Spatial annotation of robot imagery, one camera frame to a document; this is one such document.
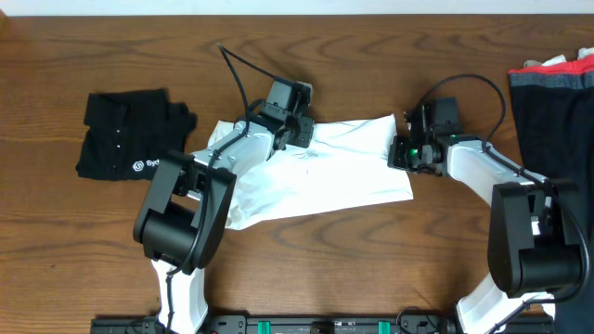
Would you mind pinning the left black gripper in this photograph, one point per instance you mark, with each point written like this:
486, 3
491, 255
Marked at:
303, 138

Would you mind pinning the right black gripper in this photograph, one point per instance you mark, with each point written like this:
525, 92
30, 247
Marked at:
396, 158

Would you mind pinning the white t-shirt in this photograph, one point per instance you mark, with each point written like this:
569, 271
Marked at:
345, 166

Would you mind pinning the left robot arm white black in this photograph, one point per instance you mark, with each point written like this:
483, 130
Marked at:
183, 216

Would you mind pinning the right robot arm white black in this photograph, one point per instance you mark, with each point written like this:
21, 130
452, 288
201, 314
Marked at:
537, 249

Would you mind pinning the black garment with red band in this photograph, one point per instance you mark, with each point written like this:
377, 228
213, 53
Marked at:
552, 107

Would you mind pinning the folded black shirt with logo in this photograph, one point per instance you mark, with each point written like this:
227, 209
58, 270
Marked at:
129, 132

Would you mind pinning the white cloth under pile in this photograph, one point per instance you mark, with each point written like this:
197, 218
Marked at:
581, 53

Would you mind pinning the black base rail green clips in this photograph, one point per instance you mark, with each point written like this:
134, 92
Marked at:
408, 321

